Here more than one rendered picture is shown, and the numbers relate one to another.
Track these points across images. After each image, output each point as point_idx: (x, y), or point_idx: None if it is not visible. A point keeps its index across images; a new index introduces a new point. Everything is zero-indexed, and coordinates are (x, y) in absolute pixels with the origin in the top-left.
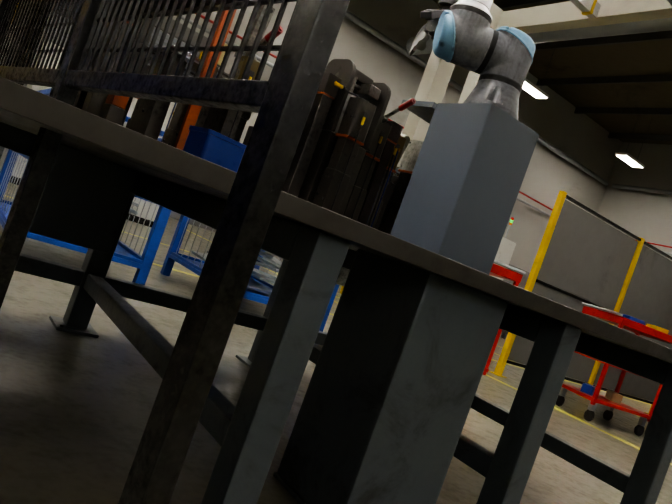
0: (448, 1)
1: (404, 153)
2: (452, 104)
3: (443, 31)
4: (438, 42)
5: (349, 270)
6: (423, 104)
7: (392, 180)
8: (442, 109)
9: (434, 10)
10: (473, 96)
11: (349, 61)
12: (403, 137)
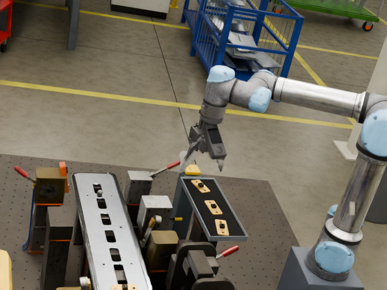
0: (220, 121)
1: (144, 220)
2: (326, 286)
3: (348, 268)
4: (339, 271)
5: None
6: (236, 239)
7: (105, 222)
8: (316, 289)
9: (224, 148)
10: (336, 273)
11: (227, 282)
12: (177, 235)
